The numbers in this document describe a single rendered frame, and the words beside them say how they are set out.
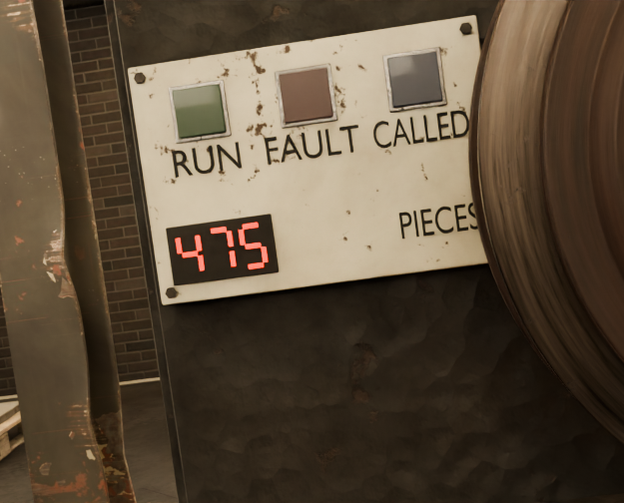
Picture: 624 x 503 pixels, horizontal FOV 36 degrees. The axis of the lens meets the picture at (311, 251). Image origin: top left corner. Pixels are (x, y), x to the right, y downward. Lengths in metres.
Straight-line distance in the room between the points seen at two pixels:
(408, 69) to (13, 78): 2.73
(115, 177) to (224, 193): 6.24
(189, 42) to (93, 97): 6.28
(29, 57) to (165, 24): 2.61
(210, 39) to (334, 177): 0.14
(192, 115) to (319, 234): 0.13
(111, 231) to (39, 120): 3.69
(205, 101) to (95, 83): 6.32
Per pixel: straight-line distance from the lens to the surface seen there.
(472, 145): 0.64
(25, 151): 3.34
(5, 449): 5.41
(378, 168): 0.70
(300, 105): 0.70
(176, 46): 0.75
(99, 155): 6.98
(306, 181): 0.71
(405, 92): 0.70
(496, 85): 0.58
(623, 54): 0.55
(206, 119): 0.71
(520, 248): 0.58
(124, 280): 6.96
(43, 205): 3.31
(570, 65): 0.57
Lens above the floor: 1.12
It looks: 3 degrees down
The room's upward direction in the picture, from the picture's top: 8 degrees counter-clockwise
